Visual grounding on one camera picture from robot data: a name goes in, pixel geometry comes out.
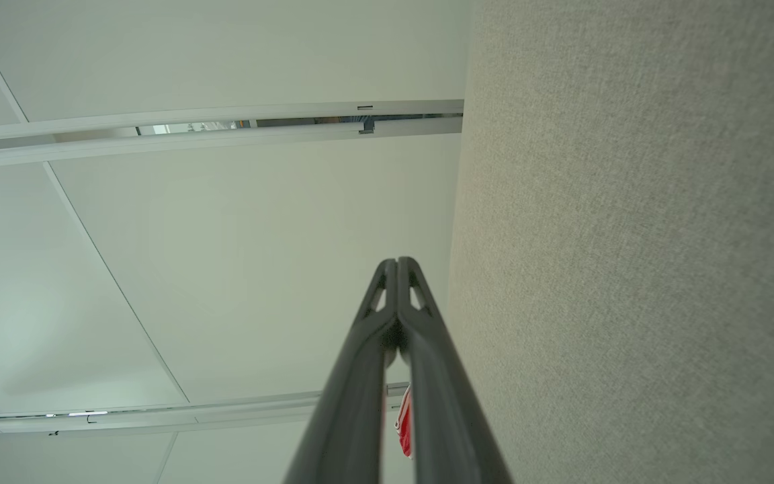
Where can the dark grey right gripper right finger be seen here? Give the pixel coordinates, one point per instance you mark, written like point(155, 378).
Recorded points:
point(444, 417)

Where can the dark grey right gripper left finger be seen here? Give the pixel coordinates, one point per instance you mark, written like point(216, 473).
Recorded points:
point(350, 403)

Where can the grey aluminium partition post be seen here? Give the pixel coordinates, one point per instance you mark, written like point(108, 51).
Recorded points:
point(226, 411)
point(158, 142)

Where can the red white striped jersey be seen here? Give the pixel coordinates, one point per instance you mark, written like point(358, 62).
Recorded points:
point(406, 423)

